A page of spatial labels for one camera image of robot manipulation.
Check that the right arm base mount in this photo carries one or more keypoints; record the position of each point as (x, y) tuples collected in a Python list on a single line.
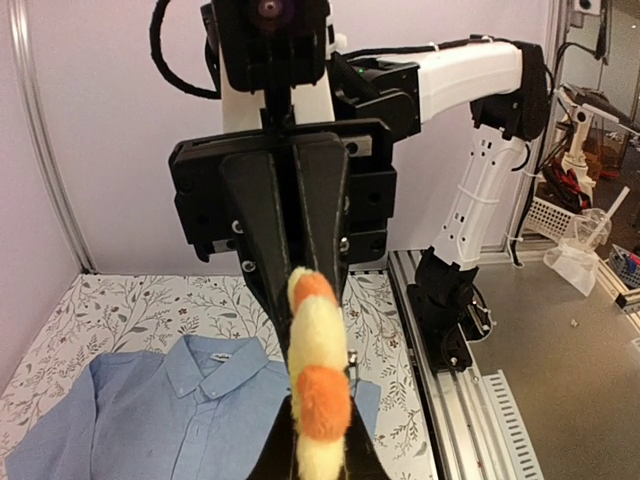
[(446, 305)]

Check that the left aluminium corner post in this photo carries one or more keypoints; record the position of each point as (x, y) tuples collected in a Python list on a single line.
[(26, 70)]

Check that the yellow orange flower brooch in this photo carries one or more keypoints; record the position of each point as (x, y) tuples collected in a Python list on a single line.
[(317, 363)]

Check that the blue button-up shirt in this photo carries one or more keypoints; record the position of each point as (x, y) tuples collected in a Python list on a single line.
[(203, 410)]

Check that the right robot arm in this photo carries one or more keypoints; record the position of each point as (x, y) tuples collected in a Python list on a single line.
[(505, 85)]

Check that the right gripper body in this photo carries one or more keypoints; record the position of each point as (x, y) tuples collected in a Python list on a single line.
[(371, 185)]

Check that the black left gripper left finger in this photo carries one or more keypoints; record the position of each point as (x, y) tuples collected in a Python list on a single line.
[(277, 460)]

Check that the white perforated basket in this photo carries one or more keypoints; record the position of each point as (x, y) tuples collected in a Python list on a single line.
[(547, 219)]

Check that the aluminium front rail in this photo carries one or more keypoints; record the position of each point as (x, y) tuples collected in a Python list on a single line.
[(475, 427)]

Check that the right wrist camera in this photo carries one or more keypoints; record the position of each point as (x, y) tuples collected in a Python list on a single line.
[(269, 62)]

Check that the clear plastic bag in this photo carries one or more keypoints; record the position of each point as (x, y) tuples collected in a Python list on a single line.
[(574, 258)]

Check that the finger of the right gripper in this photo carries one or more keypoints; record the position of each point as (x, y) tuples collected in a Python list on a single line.
[(322, 163), (255, 187)]

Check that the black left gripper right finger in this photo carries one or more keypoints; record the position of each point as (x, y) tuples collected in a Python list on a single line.
[(360, 459)]

